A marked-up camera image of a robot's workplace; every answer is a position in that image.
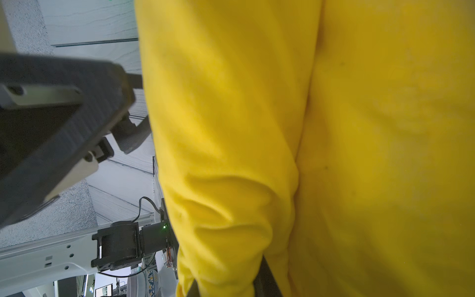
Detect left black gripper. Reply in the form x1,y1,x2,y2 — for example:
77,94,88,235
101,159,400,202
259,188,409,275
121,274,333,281
1,52,151,227

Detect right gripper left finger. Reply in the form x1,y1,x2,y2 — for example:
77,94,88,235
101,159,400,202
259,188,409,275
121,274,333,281
187,280,200,297

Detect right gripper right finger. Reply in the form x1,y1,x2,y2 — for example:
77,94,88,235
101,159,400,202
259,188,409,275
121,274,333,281
253,257,283,297

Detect yellow shorts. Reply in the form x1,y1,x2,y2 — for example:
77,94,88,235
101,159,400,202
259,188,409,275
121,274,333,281
135,1,475,297

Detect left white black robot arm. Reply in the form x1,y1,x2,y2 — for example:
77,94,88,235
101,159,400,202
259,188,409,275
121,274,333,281
1,52,178,297

